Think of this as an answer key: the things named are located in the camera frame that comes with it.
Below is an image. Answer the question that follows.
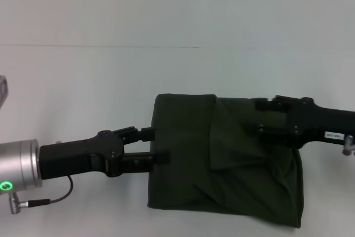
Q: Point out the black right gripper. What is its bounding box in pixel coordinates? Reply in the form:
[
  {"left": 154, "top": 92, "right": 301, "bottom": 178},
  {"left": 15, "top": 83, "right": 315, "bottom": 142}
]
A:
[{"left": 255, "top": 94, "right": 355, "bottom": 149}]

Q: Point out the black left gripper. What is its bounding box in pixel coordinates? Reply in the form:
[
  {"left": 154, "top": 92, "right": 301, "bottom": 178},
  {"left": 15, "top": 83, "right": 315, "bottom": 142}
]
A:
[{"left": 38, "top": 126, "right": 171, "bottom": 180}]

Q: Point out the dark green shirt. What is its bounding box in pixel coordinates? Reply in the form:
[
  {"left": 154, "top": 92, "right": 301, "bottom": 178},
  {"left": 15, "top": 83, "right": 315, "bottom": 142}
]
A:
[{"left": 146, "top": 93, "right": 305, "bottom": 223}]

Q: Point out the silver elbow connector plug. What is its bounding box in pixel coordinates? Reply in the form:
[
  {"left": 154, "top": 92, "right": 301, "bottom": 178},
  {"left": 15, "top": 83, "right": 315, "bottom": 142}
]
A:
[{"left": 9, "top": 192, "right": 30, "bottom": 215}]

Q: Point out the red black cable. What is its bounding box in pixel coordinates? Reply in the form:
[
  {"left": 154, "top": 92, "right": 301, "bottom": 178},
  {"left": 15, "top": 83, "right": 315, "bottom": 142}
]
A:
[{"left": 27, "top": 175, "right": 74, "bottom": 205}]

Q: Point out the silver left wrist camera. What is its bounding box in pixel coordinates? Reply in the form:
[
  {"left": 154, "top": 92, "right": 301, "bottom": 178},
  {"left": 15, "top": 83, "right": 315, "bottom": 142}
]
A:
[{"left": 0, "top": 75, "right": 9, "bottom": 108}]

